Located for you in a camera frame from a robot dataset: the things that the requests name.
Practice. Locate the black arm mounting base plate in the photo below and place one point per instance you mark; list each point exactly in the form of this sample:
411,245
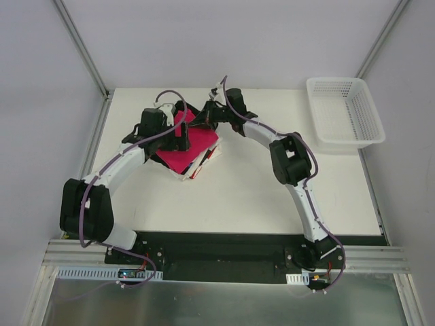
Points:
230,258

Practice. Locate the white slotted cable duct right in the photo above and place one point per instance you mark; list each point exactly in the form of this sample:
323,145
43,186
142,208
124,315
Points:
297,279

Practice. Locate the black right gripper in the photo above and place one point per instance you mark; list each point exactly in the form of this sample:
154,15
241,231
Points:
205,117

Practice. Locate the white perforated plastic basket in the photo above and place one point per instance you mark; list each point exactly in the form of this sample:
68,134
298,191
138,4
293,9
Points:
344,114

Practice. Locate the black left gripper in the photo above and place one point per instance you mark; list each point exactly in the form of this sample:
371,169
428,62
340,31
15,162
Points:
181,140

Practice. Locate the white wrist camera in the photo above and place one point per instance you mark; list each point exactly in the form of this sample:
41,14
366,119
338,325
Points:
215,92
169,110

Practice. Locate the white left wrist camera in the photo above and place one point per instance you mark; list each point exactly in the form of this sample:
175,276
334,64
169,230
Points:
169,110

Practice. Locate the white slotted cable duct left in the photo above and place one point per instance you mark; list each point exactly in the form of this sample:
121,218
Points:
122,274

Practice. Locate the pink t shirt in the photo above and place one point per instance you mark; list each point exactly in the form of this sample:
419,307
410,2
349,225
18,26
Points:
190,146

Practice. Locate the white slotted cable duct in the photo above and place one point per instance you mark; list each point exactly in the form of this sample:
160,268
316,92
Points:
297,279
122,274

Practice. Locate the white red shirt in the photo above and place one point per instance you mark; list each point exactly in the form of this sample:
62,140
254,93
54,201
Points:
195,167

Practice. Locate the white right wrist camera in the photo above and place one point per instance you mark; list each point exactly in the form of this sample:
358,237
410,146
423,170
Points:
215,92

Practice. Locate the aluminium frame rail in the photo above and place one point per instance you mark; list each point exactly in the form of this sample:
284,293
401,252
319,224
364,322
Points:
71,252

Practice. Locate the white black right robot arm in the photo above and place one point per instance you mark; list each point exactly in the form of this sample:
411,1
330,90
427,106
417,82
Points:
293,163

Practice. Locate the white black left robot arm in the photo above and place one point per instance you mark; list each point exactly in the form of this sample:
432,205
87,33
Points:
86,208

